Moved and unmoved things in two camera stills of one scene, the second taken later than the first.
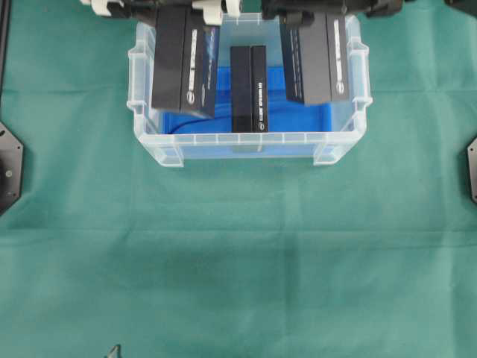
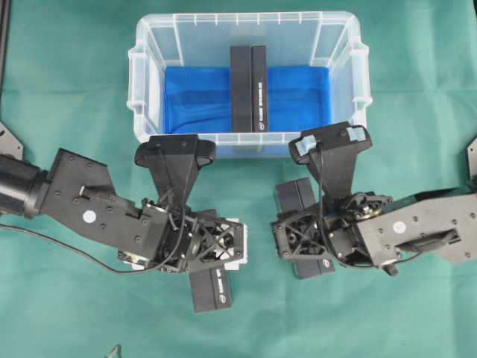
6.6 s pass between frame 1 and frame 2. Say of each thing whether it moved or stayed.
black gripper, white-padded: moved
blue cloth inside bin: stayed
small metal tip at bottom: stayed
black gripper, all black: moved
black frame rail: stayed
